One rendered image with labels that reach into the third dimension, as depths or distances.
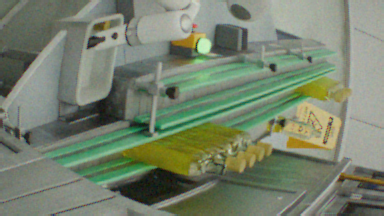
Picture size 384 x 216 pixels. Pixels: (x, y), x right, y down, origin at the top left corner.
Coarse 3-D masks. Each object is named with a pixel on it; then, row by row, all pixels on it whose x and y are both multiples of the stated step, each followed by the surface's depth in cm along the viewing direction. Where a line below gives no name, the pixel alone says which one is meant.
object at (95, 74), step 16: (112, 16) 180; (96, 32) 187; (112, 48) 187; (80, 64) 173; (96, 64) 190; (112, 64) 188; (80, 80) 174; (96, 80) 190; (80, 96) 181; (96, 96) 184
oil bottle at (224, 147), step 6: (180, 132) 201; (186, 132) 202; (186, 138) 198; (192, 138) 197; (198, 138) 198; (204, 138) 199; (210, 138) 199; (210, 144) 195; (216, 144) 195; (222, 144) 195; (228, 144) 197; (222, 150) 194; (228, 150) 195
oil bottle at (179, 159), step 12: (144, 144) 189; (156, 144) 188; (168, 144) 190; (132, 156) 192; (144, 156) 190; (156, 156) 188; (168, 156) 187; (180, 156) 185; (192, 156) 184; (204, 156) 186; (168, 168) 187; (180, 168) 186; (192, 168) 184
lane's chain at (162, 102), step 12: (324, 60) 342; (264, 72) 262; (276, 72) 273; (216, 84) 231; (228, 84) 238; (240, 84) 245; (144, 96) 198; (180, 96) 214; (192, 96) 220; (132, 108) 194; (144, 108) 200; (156, 108) 205
